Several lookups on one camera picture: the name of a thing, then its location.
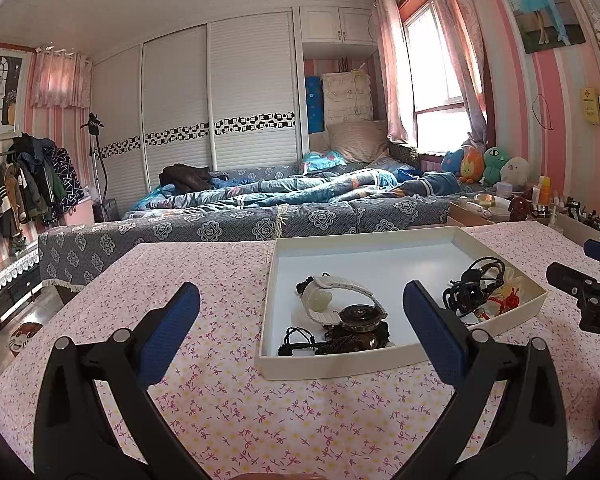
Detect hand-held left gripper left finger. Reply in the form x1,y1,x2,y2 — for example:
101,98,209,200
32,281,213,480

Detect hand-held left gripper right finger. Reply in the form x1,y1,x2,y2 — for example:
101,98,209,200
392,280,568,480

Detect red knot charm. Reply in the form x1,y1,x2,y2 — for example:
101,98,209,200
475,287,523,321

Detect white strap wristwatch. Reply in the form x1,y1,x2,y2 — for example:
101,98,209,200
300,273,388,333

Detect black cord bundle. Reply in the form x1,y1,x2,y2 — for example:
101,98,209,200
457,257,506,311

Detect black cord necklace brown pendant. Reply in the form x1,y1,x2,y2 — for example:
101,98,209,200
278,326,381,357

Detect white shallow tray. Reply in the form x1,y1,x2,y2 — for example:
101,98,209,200
257,226,548,380

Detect jade charm with black tassel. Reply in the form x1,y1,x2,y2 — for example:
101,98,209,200
296,277,336,313

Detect white desk organizer box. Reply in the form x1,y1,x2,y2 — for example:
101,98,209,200
550,200,600,247

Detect cream flower hair accessory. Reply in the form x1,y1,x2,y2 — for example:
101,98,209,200
500,266,524,293

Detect bed with grey patterned cover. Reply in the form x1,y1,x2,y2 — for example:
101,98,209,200
37,157,481,291

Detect white plush toy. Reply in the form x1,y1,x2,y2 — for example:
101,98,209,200
500,156,531,186

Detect green plush toy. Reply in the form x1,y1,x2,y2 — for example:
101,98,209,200
481,146,511,186

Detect dark clothing pile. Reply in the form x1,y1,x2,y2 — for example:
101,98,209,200
159,162,212,193

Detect round cat face stool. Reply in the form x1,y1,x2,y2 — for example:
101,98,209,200
7,322,43,358

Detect orange plush toy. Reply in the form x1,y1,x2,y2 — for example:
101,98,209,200
459,146,486,184

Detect blue plush toy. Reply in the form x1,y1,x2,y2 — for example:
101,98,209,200
441,147,466,176

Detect black cabinet with lace cover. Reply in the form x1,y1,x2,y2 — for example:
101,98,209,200
0,255,46,346

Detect black tripod stand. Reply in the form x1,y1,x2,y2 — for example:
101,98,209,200
80,112,118,221

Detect blue patterned quilt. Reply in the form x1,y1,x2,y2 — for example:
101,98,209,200
125,167,461,211

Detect clothes rack with jackets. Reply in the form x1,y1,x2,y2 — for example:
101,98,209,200
0,132,86,271

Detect blue cartoon pillow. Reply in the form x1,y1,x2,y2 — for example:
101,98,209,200
300,150,347,176

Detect beige pillow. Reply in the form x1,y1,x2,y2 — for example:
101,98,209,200
326,120,391,163

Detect window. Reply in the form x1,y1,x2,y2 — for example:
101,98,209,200
400,0,468,153

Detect white sliding door wardrobe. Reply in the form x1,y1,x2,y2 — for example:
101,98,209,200
92,7,303,211

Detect cream padded headboard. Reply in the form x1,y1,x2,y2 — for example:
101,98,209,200
321,71,373,123

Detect blue patterned board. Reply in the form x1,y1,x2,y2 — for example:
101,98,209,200
304,75,326,133

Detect pink window curtain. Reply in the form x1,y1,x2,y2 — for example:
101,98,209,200
375,0,418,146
420,0,488,143

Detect pink valance curtain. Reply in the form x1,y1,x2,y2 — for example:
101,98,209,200
30,46,93,109

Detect white overhead cabinet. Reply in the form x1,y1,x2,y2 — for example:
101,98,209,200
300,5,378,46

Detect black bead bracelet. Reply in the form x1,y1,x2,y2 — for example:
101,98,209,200
360,321,393,350

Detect yellow wall box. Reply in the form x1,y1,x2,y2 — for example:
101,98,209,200
581,87,600,123

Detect wall poster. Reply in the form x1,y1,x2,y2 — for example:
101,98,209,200
497,0,587,55

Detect framed wall picture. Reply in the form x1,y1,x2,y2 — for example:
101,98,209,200
0,45,33,143

